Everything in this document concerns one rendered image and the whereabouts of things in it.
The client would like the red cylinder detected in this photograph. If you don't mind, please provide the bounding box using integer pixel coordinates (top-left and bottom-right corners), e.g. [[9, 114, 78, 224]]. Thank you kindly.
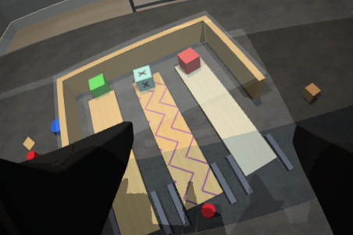
[[27, 150, 40, 160], [201, 203, 215, 219]]

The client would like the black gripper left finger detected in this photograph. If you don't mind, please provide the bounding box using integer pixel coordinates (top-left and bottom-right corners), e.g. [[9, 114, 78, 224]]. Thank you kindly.
[[0, 122, 134, 235]]

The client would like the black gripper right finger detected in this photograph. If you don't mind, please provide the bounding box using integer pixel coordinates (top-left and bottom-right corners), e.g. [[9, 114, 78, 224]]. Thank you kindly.
[[292, 125, 353, 235]]

